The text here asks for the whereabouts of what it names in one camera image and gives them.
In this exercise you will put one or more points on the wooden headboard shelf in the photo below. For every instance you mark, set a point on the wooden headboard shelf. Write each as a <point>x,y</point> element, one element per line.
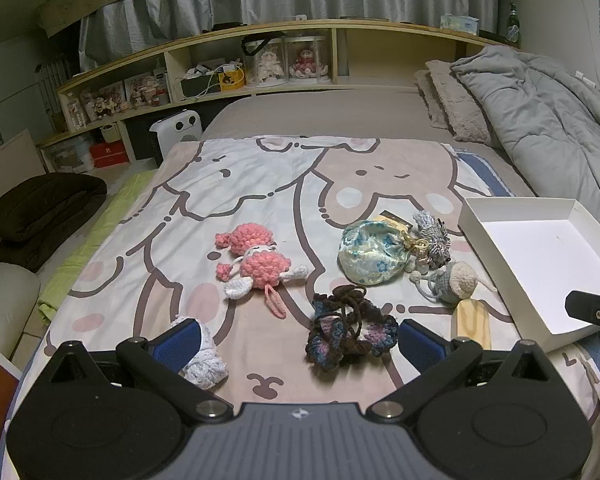
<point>300,25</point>

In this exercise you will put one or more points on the yellow storage box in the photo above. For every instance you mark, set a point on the yellow storage box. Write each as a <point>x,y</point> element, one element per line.
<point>232,80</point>

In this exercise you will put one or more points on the figurine picture box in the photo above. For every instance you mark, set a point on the figurine picture box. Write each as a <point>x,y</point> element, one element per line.
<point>145,91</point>
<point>105,102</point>

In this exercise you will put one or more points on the white yarn ball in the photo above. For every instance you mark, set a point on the white yarn ball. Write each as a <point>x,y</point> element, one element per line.
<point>207,370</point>

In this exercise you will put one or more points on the green glass bottle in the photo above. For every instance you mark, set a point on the green glass bottle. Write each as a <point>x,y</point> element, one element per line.
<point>512,25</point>

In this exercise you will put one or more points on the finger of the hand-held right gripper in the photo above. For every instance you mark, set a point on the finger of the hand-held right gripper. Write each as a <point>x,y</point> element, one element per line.
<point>587,305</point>

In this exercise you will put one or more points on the white cabinet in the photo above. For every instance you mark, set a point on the white cabinet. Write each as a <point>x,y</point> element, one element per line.
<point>10,160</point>

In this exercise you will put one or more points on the beige bed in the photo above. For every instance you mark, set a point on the beige bed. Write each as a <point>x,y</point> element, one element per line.
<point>330,115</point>

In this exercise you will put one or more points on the clear storage bin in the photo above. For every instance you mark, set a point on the clear storage bin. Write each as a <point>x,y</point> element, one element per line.
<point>70,157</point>

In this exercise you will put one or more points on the white cardboard box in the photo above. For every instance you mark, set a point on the white cardboard box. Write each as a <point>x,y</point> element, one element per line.
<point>530,250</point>

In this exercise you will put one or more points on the grey crochet mouse doll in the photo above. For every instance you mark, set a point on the grey crochet mouse doll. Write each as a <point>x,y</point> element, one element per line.
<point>455,280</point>

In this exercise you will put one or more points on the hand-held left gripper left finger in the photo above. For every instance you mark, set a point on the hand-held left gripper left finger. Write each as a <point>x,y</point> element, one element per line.
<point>177,345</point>

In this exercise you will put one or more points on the dark brown cushion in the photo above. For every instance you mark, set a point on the dark brown cushion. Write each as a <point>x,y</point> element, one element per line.
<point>40,215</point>

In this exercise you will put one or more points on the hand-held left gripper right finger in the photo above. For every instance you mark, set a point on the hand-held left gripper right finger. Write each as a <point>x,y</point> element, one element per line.
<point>420,349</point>

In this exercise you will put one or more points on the dark green box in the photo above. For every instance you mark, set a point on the dark green box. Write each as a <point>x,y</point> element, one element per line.
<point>200,87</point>

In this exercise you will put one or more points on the white space heater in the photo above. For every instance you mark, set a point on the white space heater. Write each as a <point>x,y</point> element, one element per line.
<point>176,135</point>

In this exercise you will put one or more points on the red box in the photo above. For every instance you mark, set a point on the red box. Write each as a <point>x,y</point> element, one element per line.
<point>109,152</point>

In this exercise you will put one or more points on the small yellow patterned box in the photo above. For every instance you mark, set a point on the small yellow patterned box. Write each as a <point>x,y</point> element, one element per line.
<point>392,217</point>

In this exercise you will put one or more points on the blue floral brocade pouch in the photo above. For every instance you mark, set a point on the blue floral brocade pouch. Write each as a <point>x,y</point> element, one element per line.
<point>375,255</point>

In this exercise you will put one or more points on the white lotion bottle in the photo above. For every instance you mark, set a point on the white lotion bottle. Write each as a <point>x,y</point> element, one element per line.
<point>159,77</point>

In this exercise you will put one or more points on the cartoon printed blanket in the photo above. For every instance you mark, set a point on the cartoon printed blanket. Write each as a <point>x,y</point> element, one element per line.
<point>260,185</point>

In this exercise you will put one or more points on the dark crochet flower piece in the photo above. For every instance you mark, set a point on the dark crochet flower piece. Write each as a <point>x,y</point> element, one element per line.
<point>330,335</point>

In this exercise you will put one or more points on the beige fuzzy pillow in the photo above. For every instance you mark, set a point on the beige fuzzy pillow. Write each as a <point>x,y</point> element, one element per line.
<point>425,95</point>
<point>460,100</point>

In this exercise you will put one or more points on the grey comforter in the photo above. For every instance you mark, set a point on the grey comforter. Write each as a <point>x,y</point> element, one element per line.
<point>545,110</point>

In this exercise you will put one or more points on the tissue box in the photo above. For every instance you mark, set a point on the tissue box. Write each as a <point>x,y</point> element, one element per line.
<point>460,24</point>

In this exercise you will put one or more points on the pink crochet doll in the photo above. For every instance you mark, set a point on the pink crochet doll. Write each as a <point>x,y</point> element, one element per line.
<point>260,262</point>

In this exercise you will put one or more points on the wooden comb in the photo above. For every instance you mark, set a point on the wooden comb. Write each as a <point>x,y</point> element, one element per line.
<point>472,325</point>

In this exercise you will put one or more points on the beige seat cushion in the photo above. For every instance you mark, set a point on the beige seat cushion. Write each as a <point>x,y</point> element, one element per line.
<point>5,305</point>

